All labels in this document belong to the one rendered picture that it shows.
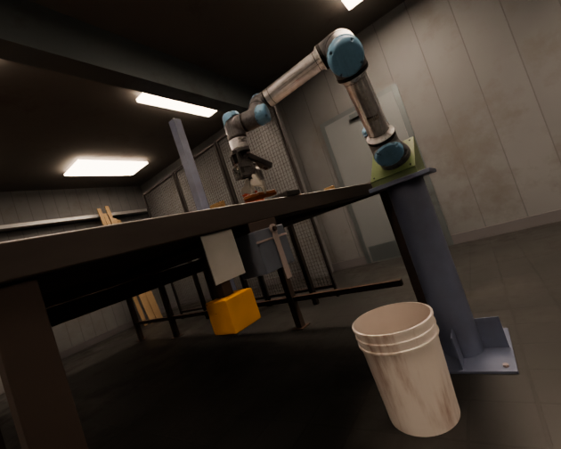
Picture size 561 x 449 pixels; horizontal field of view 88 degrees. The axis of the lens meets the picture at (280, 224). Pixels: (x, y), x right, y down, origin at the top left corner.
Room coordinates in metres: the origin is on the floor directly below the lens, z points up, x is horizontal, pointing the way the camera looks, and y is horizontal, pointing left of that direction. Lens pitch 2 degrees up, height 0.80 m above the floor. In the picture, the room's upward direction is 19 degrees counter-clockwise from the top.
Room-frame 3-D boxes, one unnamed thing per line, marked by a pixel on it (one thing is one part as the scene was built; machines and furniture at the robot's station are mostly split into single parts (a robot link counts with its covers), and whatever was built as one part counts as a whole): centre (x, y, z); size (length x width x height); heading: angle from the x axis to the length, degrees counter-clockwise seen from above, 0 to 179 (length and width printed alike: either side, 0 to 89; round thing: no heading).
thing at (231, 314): (0.72, 0.18, 0.74); 0.09 x 0.08 x 0.24; 142
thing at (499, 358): (1.42, -0.63, 0.43); 0.38 x 0.38 x 0.87; 56
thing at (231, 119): (1.18, 0.05, 1.28); 0.09 x 0.08 x 0.11; 73
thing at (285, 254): (0.86, 0.07, 0.77); 0.14 x 0.11 x 0.18; 142
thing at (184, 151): (3.23, 0.75, 1.20); 0.17 x 0.17 x 2.40; 52
